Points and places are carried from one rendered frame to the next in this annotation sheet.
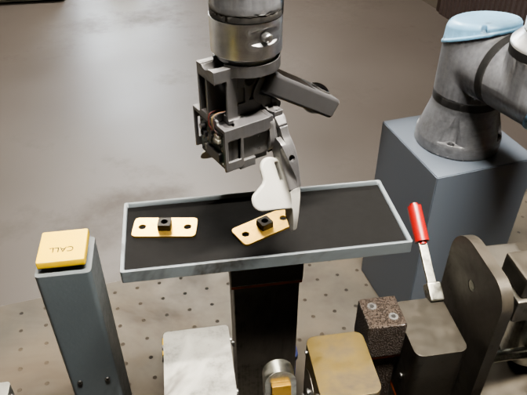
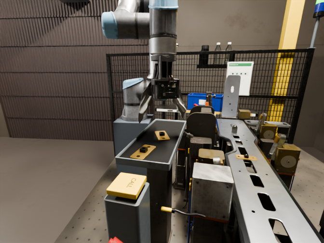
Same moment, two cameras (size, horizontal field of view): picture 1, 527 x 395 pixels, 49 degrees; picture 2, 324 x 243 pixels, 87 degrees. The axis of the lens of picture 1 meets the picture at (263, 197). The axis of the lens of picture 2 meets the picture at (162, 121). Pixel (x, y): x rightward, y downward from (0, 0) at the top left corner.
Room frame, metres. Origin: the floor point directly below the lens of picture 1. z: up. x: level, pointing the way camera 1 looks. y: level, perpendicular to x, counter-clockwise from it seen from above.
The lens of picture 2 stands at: (0.37, 0.50, 1.37)
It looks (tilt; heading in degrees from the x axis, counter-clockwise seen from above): 16 degrees down; 292
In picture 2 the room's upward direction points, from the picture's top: straight up
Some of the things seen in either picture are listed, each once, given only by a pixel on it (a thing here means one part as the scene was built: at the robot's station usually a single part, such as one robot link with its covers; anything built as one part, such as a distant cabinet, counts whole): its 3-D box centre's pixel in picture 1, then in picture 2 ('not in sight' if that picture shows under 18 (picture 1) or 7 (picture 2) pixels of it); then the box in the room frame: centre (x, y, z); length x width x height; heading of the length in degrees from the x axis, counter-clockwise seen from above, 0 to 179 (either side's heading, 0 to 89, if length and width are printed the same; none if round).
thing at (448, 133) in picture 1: (461, 114); (134, 110); (0.90, -0.36, 1.15); 0.15 x 0.15 x 0.10
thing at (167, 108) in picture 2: not in sight; (203, 109); (0.62, -1.14, 1.01); 0.90 x 0.22 x 0.03; 9
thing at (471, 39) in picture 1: (479, 54); (134, 89); (0.90, -0.36, 1.27); 0.13 x 0.12 x 0.14; 27
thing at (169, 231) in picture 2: (263, 338); (160, 194); (0.59, 0.00, 0.92); 0.10 x 0.08 x 0.45; 99
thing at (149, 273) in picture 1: (263, 226); (160, 136); (0.59, 0.00, 1.16); 0.37 x 0.14 x 0.02; 99
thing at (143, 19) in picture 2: not in sight; (155, 26); (0.63, -0.06, 1.51); 0.11 x 0.11 x 0.08; 27
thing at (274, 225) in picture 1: (264, 223); (161, 134); (0.58, 0.00, 1.17); 0.08 x 0.04 x 0.01; 124
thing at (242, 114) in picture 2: not in sight; (241, 131); (0.27, -1.03, 0.88); 0.08 x 0.08 x 0.36; 9
